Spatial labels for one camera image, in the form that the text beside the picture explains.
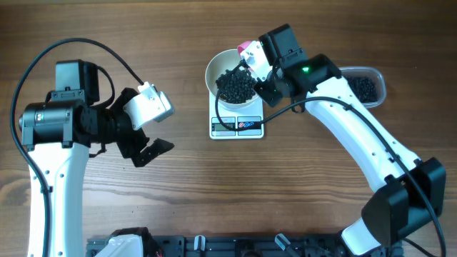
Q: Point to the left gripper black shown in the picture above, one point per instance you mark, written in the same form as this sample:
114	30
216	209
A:
132	147

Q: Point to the white digital kitchen scale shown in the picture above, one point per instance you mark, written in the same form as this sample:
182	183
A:
244	116

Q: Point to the black beans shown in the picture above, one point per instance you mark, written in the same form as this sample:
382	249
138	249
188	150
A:
237	87

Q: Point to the clear plastic food container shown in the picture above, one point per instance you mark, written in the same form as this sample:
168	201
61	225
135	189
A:
367	83

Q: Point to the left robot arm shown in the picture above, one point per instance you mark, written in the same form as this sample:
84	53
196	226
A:
58	134

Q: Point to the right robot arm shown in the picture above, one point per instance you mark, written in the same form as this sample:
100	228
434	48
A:
408	192

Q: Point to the white bowl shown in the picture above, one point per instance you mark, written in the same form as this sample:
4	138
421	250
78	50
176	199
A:
226	60

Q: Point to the pink plastic measuring scoop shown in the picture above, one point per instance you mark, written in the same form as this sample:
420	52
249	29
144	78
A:
245	52

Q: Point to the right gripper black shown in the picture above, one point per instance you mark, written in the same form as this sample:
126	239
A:
268	96

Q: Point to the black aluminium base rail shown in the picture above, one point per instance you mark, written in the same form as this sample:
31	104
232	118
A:
319	245

